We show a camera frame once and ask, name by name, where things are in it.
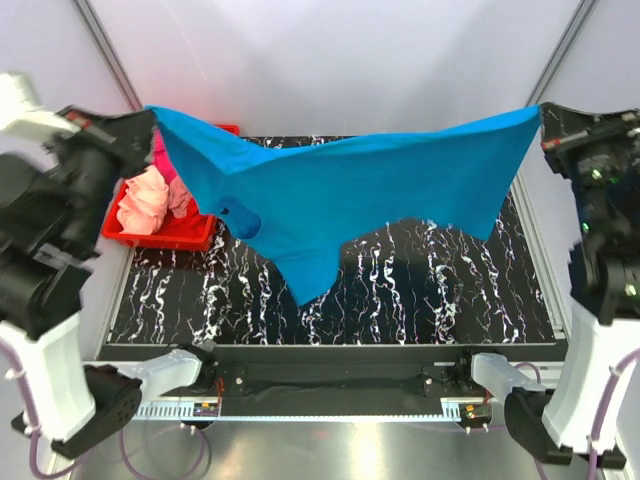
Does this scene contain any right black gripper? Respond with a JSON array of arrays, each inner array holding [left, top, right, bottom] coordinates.
[[542, 102, 640, 242]]

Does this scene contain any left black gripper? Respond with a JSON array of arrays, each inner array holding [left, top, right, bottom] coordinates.
[[39, 103, 157, 254]]

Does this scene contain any blue t shirt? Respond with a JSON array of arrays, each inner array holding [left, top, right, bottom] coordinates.
[[153, 106, 540, 305]]

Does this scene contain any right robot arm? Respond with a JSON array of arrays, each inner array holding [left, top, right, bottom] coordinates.
[[453, 102, 639, 471]]

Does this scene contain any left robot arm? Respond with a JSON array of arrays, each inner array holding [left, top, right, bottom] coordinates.
[[1, 107, 216, 460]]

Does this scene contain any hot pink t shirt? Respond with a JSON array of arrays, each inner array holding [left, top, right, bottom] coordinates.
[[153, 131, 179, 185]]

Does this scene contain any peach t shirt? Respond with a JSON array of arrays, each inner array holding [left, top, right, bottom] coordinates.
[[116, 166, 169, 236]]

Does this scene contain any dusty pink t shirt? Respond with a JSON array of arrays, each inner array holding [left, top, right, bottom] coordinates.
[[168, 176, 192, 219]]

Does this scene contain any red plastic bin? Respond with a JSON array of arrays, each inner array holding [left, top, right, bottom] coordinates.
[[100, 123, 241, 253]]

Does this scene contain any folded dark grey t shirt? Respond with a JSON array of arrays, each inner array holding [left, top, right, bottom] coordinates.
[[495, 195, 512, 237]]

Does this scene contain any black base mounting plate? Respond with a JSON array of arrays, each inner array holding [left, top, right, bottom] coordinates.
[[179, 345, 486, 417]]

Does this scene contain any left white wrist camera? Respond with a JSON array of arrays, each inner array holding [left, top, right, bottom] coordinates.
[[1, 72, 80, 144]]

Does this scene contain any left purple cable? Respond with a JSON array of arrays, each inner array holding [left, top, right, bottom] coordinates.
[[0, 339, 216, 479]]

